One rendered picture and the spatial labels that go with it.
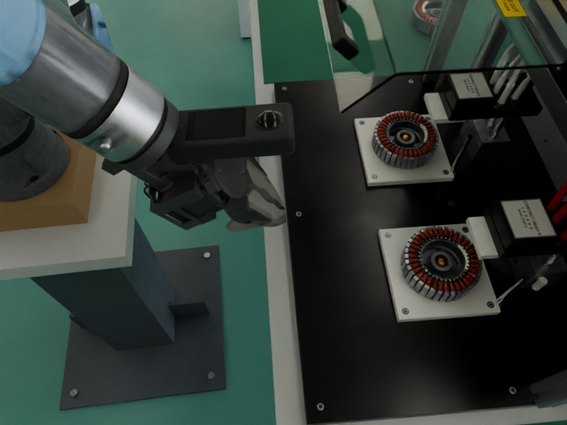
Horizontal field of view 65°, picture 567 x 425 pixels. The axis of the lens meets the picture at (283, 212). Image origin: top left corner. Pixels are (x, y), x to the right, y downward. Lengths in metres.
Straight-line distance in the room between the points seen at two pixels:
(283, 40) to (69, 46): 0.78
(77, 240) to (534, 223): 0.69
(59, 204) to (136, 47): 1.67
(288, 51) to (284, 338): 0.64
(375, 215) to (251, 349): 0.81
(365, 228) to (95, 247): 0.45
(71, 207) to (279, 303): 0.37
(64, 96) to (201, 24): 2.13
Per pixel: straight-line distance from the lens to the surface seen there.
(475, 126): 0.86
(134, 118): 0.38
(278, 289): 0.71
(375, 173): 0.80
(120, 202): 0.84
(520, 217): 0.64
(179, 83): 2.16
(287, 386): 0.67
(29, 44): 0.35
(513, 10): 0.68
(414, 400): 0.67
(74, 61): 0.36
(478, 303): 0.73
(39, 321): 1.68
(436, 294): 0.68
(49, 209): 0.81
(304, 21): 1.15
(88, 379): 1.53
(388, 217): 0.77
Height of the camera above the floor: 1.41
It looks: 58 degrees down
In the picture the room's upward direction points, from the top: straight up
